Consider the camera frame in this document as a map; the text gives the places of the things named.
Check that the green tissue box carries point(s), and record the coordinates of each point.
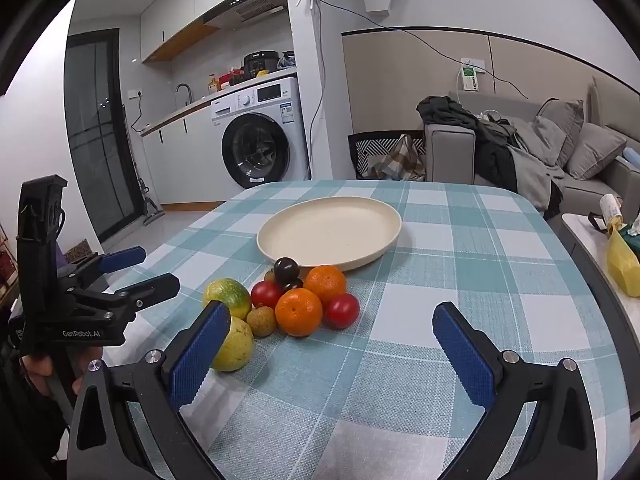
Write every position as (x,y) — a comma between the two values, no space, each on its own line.
(632,245)

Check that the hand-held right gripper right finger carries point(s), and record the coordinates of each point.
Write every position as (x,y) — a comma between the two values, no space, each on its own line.
(462,355)

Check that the black patterned basket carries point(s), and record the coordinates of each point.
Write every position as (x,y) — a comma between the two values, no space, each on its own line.
(360,152)

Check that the small brown longan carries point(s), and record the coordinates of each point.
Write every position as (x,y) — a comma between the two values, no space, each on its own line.
(269,276)

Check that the red box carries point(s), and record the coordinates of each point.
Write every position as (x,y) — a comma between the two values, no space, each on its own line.
(232,80)

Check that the dark clothes pile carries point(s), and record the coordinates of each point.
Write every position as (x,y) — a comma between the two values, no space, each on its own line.
(490,155)

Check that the chrome faucet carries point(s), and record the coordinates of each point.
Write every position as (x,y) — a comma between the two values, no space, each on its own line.
(184,91)

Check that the dark purple plum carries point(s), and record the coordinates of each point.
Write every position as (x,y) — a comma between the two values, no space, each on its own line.
(286,268)
(293,285)

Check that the white upper cabinets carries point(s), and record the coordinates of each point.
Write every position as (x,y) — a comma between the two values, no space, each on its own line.
(170,25)

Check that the black pressure cooker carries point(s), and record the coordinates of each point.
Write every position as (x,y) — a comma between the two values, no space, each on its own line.
(260,64)

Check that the green-yellow citrus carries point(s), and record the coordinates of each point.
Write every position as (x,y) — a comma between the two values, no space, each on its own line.
(227,297)

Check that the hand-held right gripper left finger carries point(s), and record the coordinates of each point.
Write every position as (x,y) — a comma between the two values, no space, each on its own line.
(200,355)

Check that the yellow plastic bag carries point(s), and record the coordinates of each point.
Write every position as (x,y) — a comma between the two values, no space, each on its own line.
(622,265)

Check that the person's left hand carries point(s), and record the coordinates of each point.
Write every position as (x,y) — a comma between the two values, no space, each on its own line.
(37,371)

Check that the white washing machine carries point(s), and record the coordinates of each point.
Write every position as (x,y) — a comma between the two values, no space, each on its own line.
(295,160)

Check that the silver range hood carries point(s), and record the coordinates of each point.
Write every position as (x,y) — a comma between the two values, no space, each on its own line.
(255,7)

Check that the white green power strip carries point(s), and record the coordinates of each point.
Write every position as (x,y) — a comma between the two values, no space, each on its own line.
(470,77)

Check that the brown patterned box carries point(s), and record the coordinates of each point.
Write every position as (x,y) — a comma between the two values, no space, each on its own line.
(79,252)

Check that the white side table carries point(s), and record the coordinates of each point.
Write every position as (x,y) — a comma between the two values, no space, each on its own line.
(585,250)

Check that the grey sofa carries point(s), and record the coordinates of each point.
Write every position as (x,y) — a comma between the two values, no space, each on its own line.
(450,155)

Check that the cream round plate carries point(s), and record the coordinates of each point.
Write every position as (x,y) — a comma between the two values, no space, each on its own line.
(330,237)

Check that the teal checked tablecloth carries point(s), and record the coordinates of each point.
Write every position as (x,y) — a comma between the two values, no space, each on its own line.
(400,350)

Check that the yellow citrus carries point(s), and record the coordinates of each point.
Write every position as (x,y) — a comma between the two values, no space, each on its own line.
(241,345)

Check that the dark glass door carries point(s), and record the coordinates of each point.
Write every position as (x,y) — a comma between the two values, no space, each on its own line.
(97,135)

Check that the purple bag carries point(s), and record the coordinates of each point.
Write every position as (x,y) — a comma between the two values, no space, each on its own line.
(60,255)

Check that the red tomato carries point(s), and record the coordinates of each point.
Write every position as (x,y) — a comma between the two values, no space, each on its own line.
(342,311)
(266,294)

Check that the grey garment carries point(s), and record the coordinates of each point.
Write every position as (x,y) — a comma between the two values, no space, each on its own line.
(535,172)

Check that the brown lychee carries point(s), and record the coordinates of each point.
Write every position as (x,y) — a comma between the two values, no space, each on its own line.
(261,321)

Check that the plaid cloth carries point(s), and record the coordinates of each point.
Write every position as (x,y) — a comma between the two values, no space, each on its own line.
(400,160)

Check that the white kitchen base cabinet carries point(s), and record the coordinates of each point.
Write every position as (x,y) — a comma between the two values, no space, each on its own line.
(185,160)

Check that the yellow bottle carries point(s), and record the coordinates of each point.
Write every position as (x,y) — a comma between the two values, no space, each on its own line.
(213,85)

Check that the orange mandarin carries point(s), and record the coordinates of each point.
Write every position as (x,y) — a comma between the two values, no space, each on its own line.
(325,283)
(298,312)

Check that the grey cushion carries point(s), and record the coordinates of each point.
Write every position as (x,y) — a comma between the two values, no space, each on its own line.
(595,150)
(560,127)

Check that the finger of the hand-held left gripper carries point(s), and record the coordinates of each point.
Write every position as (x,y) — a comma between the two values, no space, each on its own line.
(155,285)
(122,259)

